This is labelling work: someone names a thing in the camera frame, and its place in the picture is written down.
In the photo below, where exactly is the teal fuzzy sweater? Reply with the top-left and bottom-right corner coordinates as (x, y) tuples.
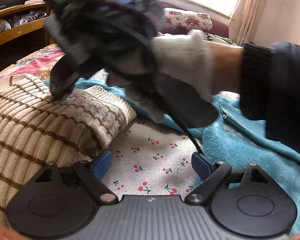
(43, 77), (300, 235)

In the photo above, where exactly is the dark sleeved right forearm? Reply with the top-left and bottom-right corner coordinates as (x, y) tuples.
(207, 42), (300, 153)

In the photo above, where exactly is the white gloved right hand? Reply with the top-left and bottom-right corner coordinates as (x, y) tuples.
(105, 29), (215, 124)

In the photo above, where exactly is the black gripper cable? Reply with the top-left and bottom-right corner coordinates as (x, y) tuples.
(149, 80), (206, 157)

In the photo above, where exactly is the right beige curtain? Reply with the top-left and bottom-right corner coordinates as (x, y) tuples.
(229, 0), (267, 45)

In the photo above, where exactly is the red floral rolled quilt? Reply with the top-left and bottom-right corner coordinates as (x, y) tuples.
(161, 8), (213, 34)

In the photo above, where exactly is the olive yellow pillow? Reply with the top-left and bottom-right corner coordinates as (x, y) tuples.
(205, 33), (236, 46)

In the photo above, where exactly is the wooden side cabinet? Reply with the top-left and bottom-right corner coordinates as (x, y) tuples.
(0, 2), (51, 72)

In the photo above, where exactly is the pink cherry print bedsheet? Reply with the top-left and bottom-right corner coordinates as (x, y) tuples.
(0, 43), (300, 201)

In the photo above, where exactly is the maroon sofa bench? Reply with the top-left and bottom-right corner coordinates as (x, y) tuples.
(159, 2), (229, 38)

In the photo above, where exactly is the beige brown striped sweater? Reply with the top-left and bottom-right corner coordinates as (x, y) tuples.
(0, 74), (136, 225)

